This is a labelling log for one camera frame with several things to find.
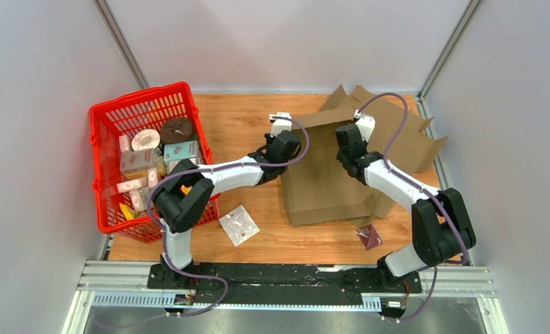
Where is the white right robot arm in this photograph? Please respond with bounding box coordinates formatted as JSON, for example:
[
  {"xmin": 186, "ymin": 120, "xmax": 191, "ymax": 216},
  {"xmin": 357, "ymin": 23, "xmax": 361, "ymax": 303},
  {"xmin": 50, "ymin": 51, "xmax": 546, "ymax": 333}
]
[{"xmin": 335, "ymin": 124, "xmax": 476, "ymax": 292}]

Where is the dark red packet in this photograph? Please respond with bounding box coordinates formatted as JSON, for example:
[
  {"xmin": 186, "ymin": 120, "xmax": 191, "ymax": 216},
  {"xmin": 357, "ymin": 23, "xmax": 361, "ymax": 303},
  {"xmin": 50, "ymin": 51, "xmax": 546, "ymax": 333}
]
[{"xmin": 355, "ymin": 224, "xmax": 382, "ymax": 250}]

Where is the clear plastic bag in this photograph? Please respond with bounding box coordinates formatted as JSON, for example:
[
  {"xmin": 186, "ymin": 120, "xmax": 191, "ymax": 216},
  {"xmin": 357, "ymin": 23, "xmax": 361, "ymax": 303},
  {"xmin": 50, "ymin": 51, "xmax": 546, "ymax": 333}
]
[{"xmin": 218, "ymin": 205, "xmax": 260, "ymax": 247}]

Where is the pink white tape roll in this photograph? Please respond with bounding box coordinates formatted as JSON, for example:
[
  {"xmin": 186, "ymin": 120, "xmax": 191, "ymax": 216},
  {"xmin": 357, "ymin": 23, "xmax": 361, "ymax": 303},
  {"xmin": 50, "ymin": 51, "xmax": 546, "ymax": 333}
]
[{"xmin": 131, "ymin": 129, "xmax": 161, "ymax": 151}]

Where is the brown round cake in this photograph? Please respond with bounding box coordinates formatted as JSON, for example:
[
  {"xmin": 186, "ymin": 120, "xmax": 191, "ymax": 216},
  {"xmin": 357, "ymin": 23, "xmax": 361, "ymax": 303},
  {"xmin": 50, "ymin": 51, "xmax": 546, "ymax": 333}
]
[{"xmin": 160, "ymin": 117, "xmax": 195, "ymax": 145}]

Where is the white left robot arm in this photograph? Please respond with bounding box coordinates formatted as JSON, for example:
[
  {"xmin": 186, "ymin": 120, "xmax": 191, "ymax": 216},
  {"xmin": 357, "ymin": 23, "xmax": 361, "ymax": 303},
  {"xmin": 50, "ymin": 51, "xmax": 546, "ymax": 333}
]
[{"xmin": 147, "ymin": 130, "xmax": 301, "ymax": 289}]

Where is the red plastic basket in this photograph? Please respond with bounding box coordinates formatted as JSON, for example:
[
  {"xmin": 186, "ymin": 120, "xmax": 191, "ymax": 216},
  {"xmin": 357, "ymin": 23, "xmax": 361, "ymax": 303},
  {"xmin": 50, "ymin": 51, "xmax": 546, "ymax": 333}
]
[{"xmin": 90, "ymin": 81, "xmax": 213, "ymax": 243}]

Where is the teal snack box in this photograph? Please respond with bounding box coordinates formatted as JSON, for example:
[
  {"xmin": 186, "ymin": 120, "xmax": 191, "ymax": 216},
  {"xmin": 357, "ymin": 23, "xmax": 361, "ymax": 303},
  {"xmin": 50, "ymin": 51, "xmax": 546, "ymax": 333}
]
[{"xmin": 163, "ymin": 141, "xmax": 201, "ymax": 163}]

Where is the brown cardboard box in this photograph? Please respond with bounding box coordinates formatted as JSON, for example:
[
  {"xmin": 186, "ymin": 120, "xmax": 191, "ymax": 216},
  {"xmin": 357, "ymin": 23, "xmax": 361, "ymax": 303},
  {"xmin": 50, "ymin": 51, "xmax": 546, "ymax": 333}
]
[{"xmin": 280, "ymin": 106, "xmax": 396, "ymax": 228}]

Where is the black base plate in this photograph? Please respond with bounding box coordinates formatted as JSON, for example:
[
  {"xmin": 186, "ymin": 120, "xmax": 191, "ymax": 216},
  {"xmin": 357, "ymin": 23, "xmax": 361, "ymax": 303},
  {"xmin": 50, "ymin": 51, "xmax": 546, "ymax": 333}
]
[{"xmin": 147, "ymin": 262, "xmax": 422, "ymax": 306}]

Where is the pink white carton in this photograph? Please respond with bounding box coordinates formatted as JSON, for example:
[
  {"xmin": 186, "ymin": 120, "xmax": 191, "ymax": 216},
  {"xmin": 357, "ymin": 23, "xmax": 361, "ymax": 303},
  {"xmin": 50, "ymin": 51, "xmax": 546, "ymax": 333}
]
[{"xmin": 119, "ymin": 149, "xmax": 158, "ymax": 179}]

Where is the aluminium front rail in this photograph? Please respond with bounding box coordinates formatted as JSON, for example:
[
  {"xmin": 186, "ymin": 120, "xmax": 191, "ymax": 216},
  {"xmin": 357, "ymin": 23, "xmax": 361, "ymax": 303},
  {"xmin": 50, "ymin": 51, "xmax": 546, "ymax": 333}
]
[{"xmin": 78, "ymin": 261, "xmax": 499, "ymax": 312}]

